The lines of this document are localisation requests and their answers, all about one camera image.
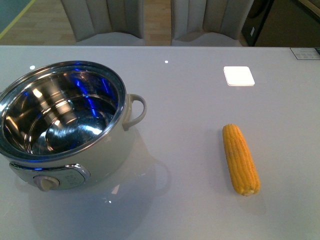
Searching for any table corner label sticker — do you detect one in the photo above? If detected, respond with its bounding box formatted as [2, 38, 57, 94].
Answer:
[290, 47, 320, 60]

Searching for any white electric cooking pot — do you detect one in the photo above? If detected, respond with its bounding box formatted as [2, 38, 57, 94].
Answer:
[0, 61, 147, 192]

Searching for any left beige upholstered chair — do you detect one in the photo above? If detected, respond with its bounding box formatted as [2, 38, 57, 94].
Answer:
[61, 0, 145, 46]

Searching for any brown sofa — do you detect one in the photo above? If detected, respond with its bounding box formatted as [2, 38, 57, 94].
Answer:
[255, 0, 320, 48]

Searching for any right beige upholstered chair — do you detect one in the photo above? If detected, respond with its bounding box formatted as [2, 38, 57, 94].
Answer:
[170, 0, 253, 47]

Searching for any beige upholstered chair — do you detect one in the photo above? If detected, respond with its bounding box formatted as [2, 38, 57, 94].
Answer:
[61, 0, 145, 46]
[170, 0, 253, 47]

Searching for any yellow corn cob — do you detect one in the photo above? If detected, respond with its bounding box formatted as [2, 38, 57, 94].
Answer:
[222, 124, 261, 197]

